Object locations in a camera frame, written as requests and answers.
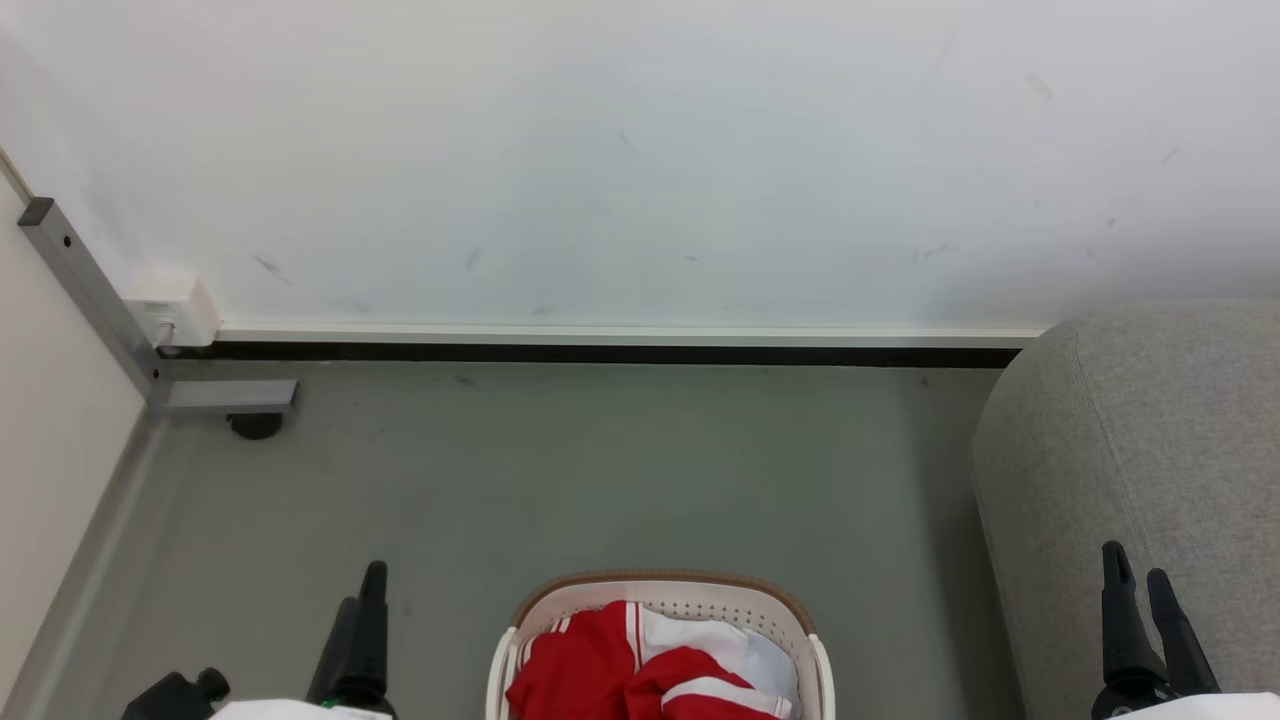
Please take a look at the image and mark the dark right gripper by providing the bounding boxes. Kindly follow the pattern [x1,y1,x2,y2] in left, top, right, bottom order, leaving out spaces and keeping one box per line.
[1090,541,1221,720]

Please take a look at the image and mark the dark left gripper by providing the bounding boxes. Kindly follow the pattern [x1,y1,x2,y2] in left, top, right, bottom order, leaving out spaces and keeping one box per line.
[305,561,398,719]

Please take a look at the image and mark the red garment with white trim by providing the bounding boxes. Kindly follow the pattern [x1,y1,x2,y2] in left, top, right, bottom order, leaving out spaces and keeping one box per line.
[507,600,793,720]

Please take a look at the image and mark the white perforated laundry basket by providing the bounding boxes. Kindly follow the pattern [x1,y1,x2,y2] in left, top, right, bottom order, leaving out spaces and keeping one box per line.
[485,570,836,720]

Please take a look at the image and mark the grey fabric sofa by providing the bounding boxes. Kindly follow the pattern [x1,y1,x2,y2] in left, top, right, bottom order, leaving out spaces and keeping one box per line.
[972,300,1280,720]

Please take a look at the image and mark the black skirting strip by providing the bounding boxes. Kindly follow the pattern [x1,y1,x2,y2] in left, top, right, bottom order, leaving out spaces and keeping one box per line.
[158,341,1023,370]

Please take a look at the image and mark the cream partition panel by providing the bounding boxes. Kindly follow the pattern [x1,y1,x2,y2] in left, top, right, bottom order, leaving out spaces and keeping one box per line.
[0,150,151,691]

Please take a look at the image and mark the white wall power adapter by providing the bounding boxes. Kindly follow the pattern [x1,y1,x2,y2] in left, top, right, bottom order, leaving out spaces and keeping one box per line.
[124,269,221,350]

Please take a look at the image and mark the white wall cable trunking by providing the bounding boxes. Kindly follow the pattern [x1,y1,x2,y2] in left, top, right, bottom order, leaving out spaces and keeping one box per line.
[214,321,1048,349]

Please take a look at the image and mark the grey aluminium frame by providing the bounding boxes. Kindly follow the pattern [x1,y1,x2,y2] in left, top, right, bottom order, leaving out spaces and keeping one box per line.
[18,197,300,417]

